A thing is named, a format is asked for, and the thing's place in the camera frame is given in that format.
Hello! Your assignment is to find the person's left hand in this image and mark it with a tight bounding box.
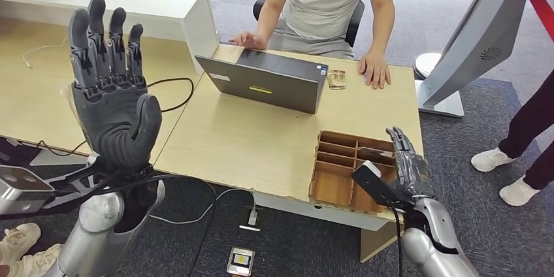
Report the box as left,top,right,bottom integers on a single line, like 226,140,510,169
358,51,393,91

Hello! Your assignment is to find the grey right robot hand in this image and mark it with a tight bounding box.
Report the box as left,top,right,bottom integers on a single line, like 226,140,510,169
385,126,435,201

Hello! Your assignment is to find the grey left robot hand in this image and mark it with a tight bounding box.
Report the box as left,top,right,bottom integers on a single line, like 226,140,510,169
68,0,163,172

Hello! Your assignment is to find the person's right hand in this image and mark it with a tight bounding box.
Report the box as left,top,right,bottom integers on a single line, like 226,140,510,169
228,30,269,51

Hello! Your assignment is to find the person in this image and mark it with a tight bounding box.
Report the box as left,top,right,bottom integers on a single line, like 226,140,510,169
228,0,397,91
470,92,554,208

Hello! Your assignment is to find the dark grey laptop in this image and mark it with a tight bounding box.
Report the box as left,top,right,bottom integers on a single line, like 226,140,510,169
195,48,329,115

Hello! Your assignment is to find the round white stand base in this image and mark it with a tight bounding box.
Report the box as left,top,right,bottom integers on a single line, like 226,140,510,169
413,52,443,80

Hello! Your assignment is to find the black office chair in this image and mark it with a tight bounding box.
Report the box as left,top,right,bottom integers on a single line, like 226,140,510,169
252,0,366,47

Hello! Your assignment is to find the light wooden desk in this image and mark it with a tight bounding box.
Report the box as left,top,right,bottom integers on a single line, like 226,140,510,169
0,15,204,171
153,43,434,263

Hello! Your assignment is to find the wooden divided organizer box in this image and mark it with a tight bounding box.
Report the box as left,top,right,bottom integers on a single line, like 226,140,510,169
308,131,401,216

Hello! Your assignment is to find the white raised counter shelf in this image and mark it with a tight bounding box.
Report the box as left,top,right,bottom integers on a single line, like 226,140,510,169
0,0,220,75

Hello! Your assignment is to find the silver kiosk stand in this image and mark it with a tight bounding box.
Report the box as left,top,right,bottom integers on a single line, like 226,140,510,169
414,0,554,119

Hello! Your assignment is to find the white shoe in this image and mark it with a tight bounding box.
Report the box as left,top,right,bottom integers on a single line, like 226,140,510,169
0,222,42,264
0,243,66,277

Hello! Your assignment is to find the red barrier bar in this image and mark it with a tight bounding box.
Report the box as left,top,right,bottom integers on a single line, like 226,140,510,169
528,0,554,42

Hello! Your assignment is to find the silver floor socket box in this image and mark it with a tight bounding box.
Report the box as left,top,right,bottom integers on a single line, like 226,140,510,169
225,246,256,277

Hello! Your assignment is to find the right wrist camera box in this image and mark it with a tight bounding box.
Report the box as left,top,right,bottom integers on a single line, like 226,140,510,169
351,160,410,207

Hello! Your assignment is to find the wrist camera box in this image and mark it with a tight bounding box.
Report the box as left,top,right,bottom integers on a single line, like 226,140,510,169
351,160,410,207
0,164,56,216

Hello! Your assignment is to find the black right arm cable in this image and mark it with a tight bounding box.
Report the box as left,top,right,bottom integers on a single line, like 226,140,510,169
382,198,406,277

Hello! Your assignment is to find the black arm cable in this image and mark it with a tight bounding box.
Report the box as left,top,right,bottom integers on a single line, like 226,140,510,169
382,198,406,277
103,174,218,277

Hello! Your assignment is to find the thin black cable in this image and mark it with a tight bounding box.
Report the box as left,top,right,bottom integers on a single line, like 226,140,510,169
35,139,90,157

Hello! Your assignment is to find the black looped cable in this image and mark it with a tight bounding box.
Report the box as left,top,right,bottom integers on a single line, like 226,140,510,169
146,76,195,114

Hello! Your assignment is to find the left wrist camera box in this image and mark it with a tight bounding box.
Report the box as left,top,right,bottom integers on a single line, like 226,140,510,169
0,164,56,216

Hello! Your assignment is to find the white hanging cable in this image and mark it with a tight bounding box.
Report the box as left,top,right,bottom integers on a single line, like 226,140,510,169
149,187,257,225

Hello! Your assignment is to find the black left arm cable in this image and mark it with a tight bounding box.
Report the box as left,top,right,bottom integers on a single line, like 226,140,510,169
103,174,218,277

